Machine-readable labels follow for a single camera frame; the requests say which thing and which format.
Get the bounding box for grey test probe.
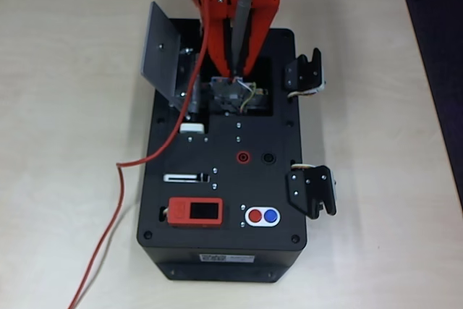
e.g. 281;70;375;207
230;0;257;75

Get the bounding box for grey metal hinged lid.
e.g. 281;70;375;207
140;1;203;122

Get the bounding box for red probe cable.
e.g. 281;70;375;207
67;0;254;309

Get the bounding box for white sensor block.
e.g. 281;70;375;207
179;123;206;135

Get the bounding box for slider with black knob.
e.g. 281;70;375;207
163;172;211;184

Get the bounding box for black task box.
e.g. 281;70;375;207
136;17;308;283

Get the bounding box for red display module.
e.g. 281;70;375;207
168;196;224;229

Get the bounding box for red and blue buttons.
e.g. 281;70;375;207
245;206;281;228

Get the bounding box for white label sticker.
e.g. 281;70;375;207
200;253;255;263

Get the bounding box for black cable bracket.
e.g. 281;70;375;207
285;164;338;221
284;47;328;99

